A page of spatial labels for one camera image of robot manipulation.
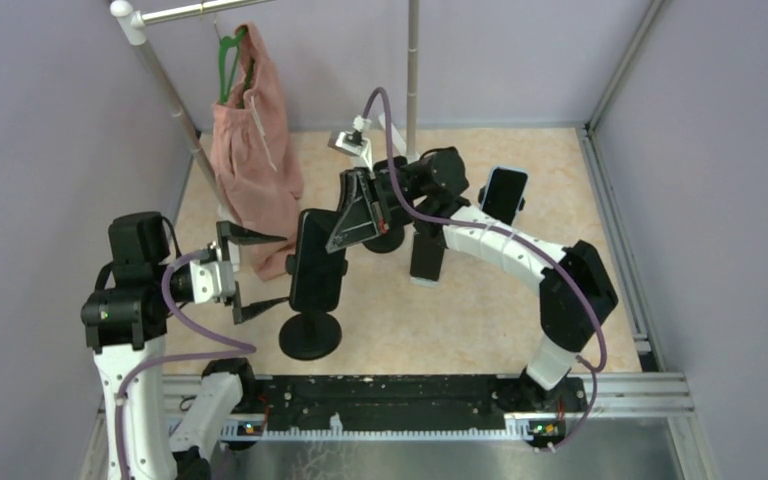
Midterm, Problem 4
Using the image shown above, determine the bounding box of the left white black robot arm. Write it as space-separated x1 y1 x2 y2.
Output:
80 211 272 479

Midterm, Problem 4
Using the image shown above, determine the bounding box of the white-edged smartphone on table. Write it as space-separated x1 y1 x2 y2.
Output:
409 231 445 287

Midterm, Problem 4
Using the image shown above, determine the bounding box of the blue-cased smartphone on stand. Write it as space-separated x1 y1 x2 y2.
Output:
478 165 529 225

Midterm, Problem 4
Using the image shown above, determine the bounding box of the green clothes hanger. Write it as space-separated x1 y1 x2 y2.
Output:
217 24 256 104

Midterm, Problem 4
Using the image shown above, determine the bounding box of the metal clothes rack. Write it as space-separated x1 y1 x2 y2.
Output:
109 0 420 209

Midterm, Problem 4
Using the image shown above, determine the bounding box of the wrist white camera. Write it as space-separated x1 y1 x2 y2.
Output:
188 260 237 304
328 115 374 170

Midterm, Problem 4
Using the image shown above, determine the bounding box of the pink hanging garment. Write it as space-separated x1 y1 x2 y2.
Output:
210 22 304 281

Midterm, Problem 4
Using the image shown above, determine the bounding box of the black smartphone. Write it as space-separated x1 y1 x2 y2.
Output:
285 208 348 312

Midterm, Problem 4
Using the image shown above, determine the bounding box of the black phone stand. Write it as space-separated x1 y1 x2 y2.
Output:
478 186 525 215
363 228 405 254
278 251 350 362

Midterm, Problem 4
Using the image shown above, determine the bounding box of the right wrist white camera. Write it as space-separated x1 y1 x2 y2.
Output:
328 115 374 170

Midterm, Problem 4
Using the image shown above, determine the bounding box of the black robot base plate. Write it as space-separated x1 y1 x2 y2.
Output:
220 375 588 448

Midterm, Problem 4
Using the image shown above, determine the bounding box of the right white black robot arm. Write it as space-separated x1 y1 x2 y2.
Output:
325 146 618 391

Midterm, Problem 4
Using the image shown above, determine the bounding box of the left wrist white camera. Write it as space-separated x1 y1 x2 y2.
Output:
188 260 237 304

